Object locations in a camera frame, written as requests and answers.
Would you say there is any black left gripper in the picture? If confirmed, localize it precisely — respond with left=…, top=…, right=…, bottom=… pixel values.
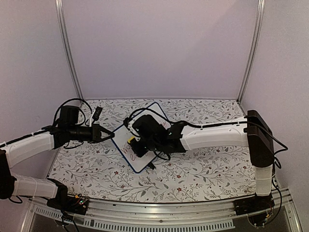
left=69, top=124, right=115, bottom=144

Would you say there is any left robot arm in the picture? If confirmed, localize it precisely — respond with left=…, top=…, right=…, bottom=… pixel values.
left=0, top=100, right=114, bottom=210

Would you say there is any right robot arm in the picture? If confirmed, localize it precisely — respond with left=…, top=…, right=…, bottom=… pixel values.
left=124, top=110, right=288, bottom=211

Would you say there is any floral tablecloth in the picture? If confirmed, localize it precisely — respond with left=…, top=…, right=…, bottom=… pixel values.
left=42, top=98, right=275, bottom=203

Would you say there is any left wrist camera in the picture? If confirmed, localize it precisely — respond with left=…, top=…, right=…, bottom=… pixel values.
left=88, top=106, right=102, bottom=127

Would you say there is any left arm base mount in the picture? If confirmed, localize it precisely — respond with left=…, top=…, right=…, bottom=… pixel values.
left=47, top=191, right=90, bottom=215

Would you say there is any aluminium front rail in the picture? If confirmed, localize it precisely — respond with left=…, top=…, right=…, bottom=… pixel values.
left=21, top=188, right=304, bottom=232

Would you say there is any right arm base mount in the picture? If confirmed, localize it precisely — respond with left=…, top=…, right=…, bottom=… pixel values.
left=233, top=193, right=275, bottom=216

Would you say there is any left metal frame post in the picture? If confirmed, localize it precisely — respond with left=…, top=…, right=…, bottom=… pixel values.
left=55, top=0, right=84, bottom=99

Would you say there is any metal frame post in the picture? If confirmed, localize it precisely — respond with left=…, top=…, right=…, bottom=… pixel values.
left=237, top=0, right=265, bottom=104
left=55, top=0, right=84, bottom=99

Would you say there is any right metal frame post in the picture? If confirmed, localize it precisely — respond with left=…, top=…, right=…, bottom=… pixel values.
left=237, top=0, right=265, bottom=104

